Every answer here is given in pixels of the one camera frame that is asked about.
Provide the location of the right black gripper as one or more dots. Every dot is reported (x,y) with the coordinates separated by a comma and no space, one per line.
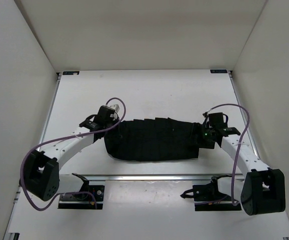
(203,144)

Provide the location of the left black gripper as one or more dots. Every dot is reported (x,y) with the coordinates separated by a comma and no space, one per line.
(116,121)

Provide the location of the black pleated skirt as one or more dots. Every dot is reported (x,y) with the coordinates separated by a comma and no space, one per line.
(154,140)

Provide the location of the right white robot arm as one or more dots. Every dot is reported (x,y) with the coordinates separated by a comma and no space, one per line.
(263,189)

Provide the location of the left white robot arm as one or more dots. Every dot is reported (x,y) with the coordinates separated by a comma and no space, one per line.
(41,172)

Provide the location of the left blue corner label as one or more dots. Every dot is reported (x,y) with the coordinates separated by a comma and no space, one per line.
(70,73)

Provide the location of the blue corner label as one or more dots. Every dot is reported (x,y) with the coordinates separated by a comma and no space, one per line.
(218,71)
(70,73)

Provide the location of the right blue corner label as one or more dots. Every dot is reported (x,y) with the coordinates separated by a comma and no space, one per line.
(218,71)

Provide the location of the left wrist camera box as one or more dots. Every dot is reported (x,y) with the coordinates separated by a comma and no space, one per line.
(115,107)

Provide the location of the aluminium table rail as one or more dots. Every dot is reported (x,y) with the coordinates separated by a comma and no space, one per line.
(147,177)

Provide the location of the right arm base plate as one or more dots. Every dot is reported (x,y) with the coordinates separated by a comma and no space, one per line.
(207,198)

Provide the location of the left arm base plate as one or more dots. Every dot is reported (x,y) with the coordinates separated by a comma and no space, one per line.
(84,201)

